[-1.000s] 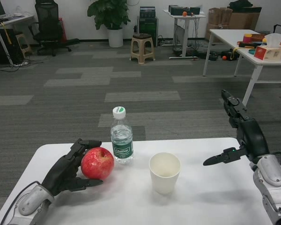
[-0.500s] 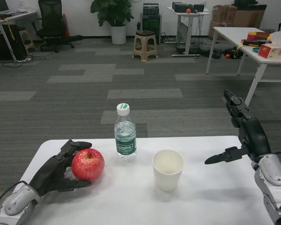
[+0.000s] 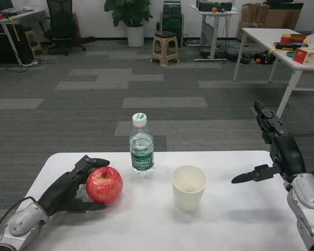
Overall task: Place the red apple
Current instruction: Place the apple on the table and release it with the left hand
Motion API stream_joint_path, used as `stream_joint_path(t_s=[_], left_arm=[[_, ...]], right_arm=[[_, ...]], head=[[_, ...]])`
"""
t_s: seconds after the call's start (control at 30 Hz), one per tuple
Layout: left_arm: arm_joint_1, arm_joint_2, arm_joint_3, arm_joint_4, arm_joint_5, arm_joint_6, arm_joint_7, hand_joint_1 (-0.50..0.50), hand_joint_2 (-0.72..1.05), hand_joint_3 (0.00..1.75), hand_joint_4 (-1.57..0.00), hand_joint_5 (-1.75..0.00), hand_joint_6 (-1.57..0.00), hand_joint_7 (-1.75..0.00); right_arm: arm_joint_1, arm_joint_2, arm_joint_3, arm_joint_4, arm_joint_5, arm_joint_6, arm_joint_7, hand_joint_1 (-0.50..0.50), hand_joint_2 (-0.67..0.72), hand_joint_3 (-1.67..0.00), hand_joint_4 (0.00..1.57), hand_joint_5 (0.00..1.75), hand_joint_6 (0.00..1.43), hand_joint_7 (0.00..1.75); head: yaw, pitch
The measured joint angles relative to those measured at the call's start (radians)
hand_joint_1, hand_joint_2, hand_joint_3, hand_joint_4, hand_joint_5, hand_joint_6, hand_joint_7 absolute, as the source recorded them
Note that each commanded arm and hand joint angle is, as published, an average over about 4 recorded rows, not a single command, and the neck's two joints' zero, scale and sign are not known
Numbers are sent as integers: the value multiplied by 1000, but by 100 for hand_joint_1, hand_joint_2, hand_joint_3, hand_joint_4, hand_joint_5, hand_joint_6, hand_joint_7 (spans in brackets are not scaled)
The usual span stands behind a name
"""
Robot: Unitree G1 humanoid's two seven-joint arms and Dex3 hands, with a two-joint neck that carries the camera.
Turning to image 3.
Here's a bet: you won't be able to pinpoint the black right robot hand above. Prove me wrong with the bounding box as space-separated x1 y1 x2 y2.
231 100 307 185

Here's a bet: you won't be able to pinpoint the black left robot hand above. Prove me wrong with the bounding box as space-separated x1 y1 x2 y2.
37 155 110 216

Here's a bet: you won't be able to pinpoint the red apple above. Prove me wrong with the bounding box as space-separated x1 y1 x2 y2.
85 166 124 205

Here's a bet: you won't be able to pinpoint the clear water bottle green label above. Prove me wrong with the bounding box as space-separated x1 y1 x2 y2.
129 112 155 177

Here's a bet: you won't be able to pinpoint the red white tissue box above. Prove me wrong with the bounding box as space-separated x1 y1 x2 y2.
292 33 314 65

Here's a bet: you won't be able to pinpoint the black yellow tool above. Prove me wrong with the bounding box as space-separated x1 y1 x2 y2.
275 43 296 51

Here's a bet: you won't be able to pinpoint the white paper cup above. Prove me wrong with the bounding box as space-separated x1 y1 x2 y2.
171 164 208 212

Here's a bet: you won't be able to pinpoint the orange tray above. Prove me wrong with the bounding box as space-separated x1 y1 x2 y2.
290 33 308 44

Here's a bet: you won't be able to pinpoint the large white table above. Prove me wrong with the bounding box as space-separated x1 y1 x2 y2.
232 27 314 120

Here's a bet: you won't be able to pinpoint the large brown cardboard box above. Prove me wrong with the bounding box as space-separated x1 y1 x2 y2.
264 2 304 31

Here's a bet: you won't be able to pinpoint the small brown cardboard box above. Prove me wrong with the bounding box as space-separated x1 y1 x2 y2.
238 3 270 41

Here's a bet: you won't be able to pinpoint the white standing desk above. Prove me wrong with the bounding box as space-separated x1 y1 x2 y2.
190 4 239 62

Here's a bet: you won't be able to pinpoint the plain beige plastic stool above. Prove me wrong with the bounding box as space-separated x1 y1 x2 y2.
25 28 42 54

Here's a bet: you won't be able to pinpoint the black cabinet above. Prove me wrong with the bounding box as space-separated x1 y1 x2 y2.
0 25 33 65

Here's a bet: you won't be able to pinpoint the red panel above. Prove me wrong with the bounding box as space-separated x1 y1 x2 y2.
72 12 82 39

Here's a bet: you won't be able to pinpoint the black equipment boxes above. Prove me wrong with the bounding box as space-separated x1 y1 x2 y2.
196 0 232 13

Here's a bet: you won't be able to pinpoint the black mesh office chair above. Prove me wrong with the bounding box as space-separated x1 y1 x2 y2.
39 0 96 56

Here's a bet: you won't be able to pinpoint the green plant in white pot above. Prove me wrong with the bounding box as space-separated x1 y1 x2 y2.
104 0 153 48

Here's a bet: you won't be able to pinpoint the beige plastic stool brown seat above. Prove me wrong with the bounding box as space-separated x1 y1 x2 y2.
151 31 181 66

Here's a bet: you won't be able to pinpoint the black green computer tower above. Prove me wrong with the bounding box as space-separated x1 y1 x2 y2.
161 12 185 48

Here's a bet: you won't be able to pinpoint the white desk with monitor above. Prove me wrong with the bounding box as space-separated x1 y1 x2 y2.
0 8 46 65

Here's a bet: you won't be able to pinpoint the black ribbed case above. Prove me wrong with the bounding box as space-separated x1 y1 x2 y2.
163 0 181 14

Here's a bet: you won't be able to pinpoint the black computer monitor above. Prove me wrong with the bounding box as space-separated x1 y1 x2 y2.
0 0 14 15

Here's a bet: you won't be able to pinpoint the black device with yellow strap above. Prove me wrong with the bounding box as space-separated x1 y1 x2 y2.
253 51 275 65

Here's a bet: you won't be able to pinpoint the yellow hanging strap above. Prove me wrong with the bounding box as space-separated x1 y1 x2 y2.
9 17 20 41

